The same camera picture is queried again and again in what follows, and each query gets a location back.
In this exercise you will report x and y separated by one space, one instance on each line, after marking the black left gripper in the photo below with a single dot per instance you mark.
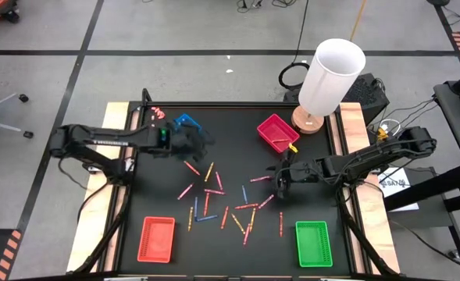
186 142

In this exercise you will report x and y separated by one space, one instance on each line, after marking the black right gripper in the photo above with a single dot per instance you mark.
296 173

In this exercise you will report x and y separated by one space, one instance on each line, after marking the pink crayon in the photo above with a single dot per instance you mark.
266 201
219 181
261 178
246 234
185 191
215 191

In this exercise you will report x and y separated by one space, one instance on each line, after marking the blue crayon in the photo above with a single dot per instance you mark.
206 218
244 194
195 207

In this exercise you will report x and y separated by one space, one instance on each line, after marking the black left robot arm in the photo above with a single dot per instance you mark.
104 136

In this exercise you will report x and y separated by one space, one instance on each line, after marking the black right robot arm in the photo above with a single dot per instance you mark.
370 156

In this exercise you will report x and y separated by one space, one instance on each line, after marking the blue plastic basket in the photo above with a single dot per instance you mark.
186 120

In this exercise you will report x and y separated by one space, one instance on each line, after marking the yellow tape tag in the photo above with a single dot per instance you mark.
292 148

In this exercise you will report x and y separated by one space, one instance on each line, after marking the yellow crayon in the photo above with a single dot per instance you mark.
252 219
190 219
209 172
237 223

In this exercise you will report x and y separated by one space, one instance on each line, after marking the red plastic basket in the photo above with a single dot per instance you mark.
278 130

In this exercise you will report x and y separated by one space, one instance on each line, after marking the green plastic basket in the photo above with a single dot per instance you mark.
313 244

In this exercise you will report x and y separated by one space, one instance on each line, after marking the light wooden side board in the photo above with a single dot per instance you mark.
370 218
114 113

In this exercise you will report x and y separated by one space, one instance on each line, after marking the orange plastic basket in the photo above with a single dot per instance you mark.
156 239

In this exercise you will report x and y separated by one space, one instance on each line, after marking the white shade table lamp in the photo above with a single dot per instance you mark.
331 78

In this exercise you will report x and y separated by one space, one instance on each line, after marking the black perforated box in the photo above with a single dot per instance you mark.
370 95

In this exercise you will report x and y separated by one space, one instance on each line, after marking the white printed paper sheet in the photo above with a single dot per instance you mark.
403 195

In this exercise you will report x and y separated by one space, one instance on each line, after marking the black side desk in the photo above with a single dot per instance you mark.
454 117

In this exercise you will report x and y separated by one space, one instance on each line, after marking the black table frame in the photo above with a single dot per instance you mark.
233 104

